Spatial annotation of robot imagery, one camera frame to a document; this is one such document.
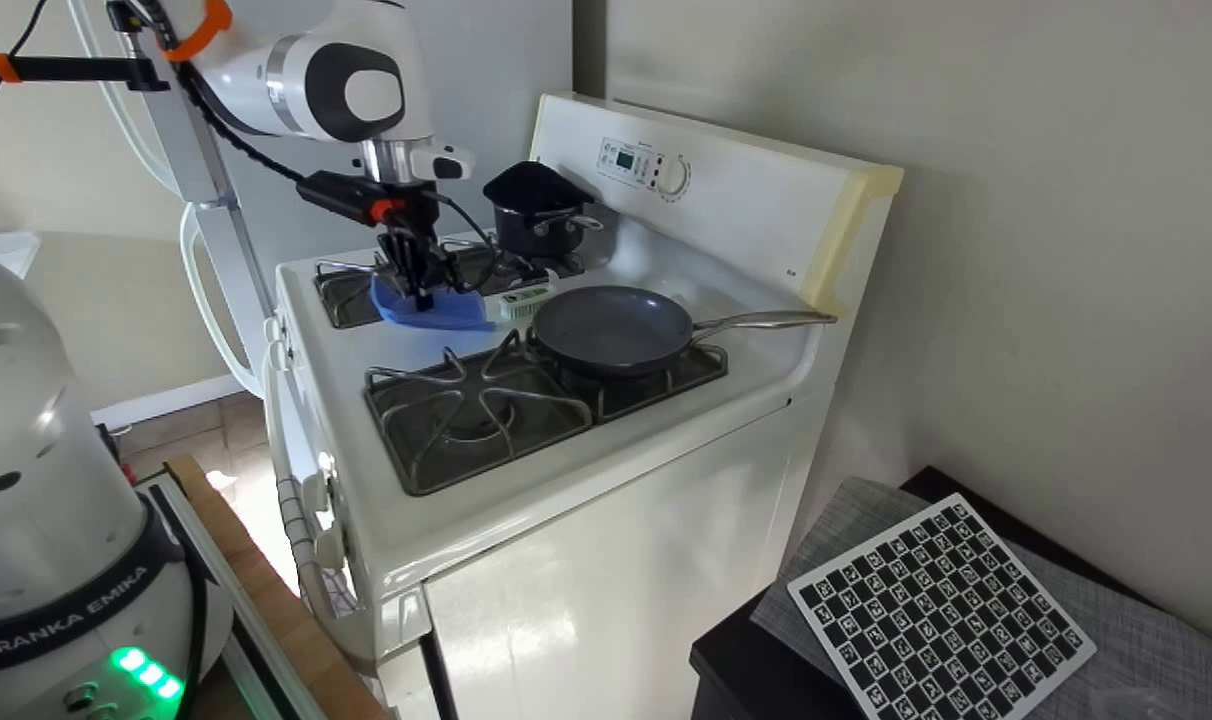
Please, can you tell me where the silver camera stand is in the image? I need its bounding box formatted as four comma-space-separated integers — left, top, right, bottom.
0, 0, 281, 338

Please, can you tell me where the white oven dial knob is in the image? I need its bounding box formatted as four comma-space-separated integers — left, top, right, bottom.
656, 151, 694, 200

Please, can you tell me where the grey table mat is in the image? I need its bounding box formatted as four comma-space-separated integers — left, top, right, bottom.
747, 473, 1212, 720

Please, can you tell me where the striped hanging dish towel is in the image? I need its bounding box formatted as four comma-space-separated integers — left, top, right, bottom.
270, 458, 361, 625

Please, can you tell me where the black grate under pot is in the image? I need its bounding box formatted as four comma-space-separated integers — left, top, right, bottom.
313, 233, 595, 331

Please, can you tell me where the black cooking pot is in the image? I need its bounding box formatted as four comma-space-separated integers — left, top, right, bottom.
480, 157, 620, 272

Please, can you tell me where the grey refrigerator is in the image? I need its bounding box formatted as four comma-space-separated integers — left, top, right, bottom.
137, 0, 578, 406

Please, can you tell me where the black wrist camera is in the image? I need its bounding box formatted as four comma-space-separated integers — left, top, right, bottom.
294, 167, 409, 228

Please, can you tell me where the black corrugated cable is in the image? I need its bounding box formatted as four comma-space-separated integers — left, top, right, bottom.
169, 55, 509, 272

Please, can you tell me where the green white kitchen thermometer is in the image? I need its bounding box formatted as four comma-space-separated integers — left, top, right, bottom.
480, 275, 562, 328

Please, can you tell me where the dark frying pan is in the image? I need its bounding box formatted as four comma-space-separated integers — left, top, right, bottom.
525, 280, 838, 390

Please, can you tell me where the black side table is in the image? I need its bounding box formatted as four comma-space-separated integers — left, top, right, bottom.
687, 465, 1212, 720

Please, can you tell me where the orange cable strap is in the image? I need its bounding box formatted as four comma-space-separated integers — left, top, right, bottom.
160, 0, 235, 67

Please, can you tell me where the blue striped cleaning towel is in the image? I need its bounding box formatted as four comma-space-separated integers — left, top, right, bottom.
362, 272, 503, 338

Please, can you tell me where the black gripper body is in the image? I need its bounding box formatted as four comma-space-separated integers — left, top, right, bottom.
370, 183, 447, 263

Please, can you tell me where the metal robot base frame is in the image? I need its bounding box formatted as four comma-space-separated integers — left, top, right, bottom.
137, 473, 301, 720

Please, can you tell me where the wooden board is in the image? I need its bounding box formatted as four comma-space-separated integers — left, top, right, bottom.
160, 453, 394, 720

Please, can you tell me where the white gas stove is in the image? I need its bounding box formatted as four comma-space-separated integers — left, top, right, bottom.
258, 89, 908, 720

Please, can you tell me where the checkered calibration board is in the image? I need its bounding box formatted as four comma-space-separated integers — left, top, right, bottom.
783, 493, 1099, 720

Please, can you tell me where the black grate under pan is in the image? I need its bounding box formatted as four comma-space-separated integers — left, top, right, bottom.
361, 325, 734, 502

